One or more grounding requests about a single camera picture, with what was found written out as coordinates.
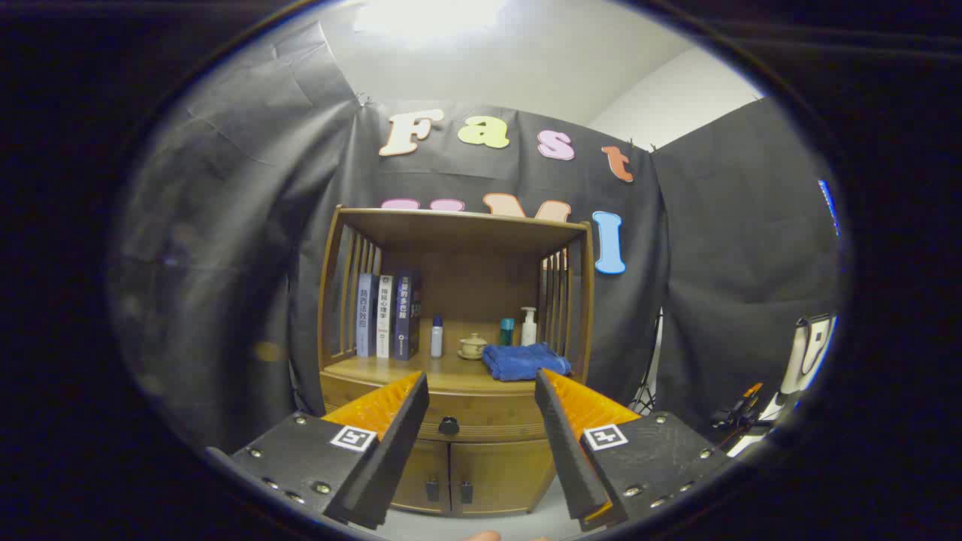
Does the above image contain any wooden countertop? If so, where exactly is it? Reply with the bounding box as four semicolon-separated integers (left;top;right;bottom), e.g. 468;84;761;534
323;353;579;395

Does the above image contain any wooden cabinet door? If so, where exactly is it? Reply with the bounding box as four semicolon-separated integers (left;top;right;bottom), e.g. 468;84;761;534
451;440;557;515
391;441;450;514

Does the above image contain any black tripod stand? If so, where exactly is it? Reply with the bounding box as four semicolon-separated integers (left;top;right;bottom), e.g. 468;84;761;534
630;308;664;416

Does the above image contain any white book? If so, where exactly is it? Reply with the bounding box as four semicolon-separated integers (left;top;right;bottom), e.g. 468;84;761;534
376;274;395;359

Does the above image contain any light blue book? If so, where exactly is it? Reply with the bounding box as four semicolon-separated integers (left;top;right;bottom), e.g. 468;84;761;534
356;273;379;358

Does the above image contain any white bag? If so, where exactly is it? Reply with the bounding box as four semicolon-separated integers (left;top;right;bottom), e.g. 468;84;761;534
780;314;836;397

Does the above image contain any wooden cabinet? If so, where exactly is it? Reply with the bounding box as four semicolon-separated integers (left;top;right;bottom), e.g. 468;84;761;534
316;204;596;519

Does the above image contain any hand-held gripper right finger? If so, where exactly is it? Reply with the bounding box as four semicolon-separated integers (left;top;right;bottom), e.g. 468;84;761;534
534;368;734;533

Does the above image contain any dark blue book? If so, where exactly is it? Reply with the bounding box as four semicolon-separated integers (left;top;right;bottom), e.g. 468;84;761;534
393;270;422;361

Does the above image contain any black backdrop cloth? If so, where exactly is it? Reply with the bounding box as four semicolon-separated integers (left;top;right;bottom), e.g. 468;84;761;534
109;19;843;459

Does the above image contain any blue folded towel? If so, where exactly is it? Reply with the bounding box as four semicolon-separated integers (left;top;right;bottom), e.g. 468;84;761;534
482;343;572;382

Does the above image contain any wooden drawer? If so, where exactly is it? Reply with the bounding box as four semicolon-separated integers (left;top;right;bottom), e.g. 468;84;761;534
322;372;553;444

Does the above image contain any orange and black tool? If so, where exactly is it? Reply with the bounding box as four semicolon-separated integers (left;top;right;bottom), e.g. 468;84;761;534
710;382;775;444

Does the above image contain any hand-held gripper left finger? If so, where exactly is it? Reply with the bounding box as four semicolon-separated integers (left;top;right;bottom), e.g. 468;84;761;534
207;370;431;530

